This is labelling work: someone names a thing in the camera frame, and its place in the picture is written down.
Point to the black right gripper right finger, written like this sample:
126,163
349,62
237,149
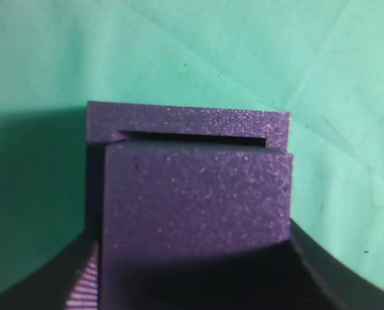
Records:
341,286

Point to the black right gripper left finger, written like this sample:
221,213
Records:
51,285

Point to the purple foam cube block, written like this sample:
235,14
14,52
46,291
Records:
171,206

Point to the purple foam groove box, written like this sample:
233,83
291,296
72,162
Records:
114,123

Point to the green table cloth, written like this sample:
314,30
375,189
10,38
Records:
323,61

